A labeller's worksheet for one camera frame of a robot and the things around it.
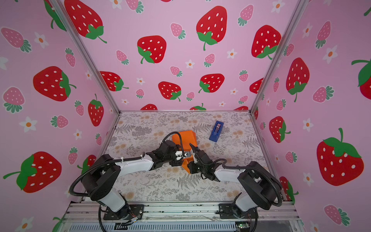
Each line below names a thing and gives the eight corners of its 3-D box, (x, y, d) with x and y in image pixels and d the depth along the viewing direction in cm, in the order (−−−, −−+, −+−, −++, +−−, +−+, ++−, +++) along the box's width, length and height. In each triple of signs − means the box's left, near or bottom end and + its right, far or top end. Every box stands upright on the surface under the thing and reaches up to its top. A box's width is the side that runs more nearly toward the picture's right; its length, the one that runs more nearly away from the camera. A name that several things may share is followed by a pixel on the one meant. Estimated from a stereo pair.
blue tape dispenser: (209, 140, 106) (210, 134, 100) (214, 126, 114) (215, 120, 108) (217, 143, 104) (219, 137, 98) (222, 128, 112) (224, 122, 107)
